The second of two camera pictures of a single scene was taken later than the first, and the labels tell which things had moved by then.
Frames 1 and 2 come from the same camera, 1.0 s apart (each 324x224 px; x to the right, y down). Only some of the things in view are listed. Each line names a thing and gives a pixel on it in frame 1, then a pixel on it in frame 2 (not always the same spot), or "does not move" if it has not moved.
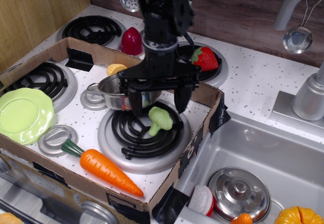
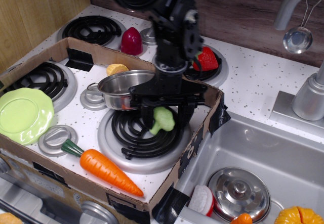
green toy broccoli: [161, 119] does not move
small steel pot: [111, 87] does not move
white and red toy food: [202, 200] does not move
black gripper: [161, 70] → [168, 88]
